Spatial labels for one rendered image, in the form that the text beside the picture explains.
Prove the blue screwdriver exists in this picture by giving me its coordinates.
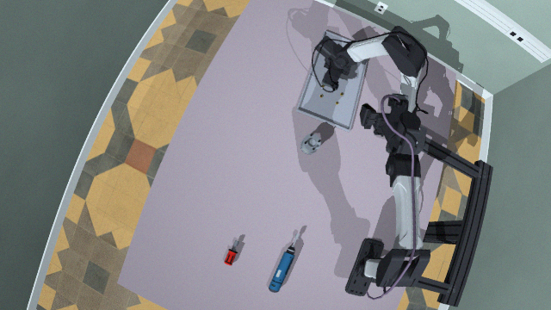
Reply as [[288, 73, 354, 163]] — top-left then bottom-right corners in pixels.
[[269, 233, 300, 293]]

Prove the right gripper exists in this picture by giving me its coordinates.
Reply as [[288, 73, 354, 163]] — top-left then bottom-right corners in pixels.
[[324, 58, 351, 76]]

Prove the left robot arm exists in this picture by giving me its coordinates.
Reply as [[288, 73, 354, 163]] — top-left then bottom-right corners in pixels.
[[347, 93, 430, 296]]

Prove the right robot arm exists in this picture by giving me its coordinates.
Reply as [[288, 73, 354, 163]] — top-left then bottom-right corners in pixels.
[[316, 26, 427, 115]]

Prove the red-handled screwdriver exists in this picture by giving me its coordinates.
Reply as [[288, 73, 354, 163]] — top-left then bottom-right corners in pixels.
[[224, 240, 239, 265]]

